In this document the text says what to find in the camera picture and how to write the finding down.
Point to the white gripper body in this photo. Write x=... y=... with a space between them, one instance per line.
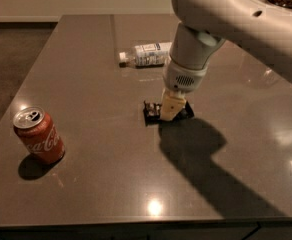
x=182 y=78

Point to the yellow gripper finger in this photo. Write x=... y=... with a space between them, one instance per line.
x=171 y=104

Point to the black rxbar chocolate wrapper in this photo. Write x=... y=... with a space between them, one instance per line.
x=152 y=110

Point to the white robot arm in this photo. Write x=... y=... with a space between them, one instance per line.
x=262 y=30

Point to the clear plastic bottle blue label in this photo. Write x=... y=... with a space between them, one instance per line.
x=145 y=55

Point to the red coca-cola can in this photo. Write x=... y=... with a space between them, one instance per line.
x=37 y=131

